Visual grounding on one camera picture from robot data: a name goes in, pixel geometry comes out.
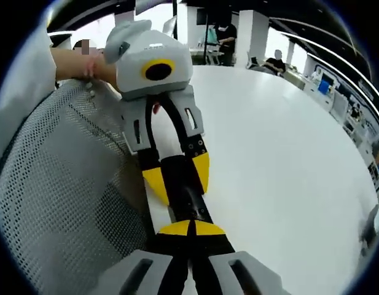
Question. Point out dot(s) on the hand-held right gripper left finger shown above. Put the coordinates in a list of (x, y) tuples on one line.
[(152, 273)]

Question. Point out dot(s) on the white square column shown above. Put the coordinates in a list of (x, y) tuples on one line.
[(252, 37)]

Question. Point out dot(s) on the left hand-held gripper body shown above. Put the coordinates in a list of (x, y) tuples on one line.
[(137, 61)]

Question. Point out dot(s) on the grey mesh laundry basket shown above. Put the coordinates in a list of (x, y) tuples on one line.
[(60, 190)]

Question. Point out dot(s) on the person's left hand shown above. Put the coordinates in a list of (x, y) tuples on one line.
[(101, 70)]

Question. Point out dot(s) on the blue box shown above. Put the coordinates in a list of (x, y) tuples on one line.
[(325, 86)]

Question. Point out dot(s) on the dark grey object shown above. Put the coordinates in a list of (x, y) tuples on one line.
[(369, 230)]

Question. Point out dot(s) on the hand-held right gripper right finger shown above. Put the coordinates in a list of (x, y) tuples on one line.
[(226, 270)]

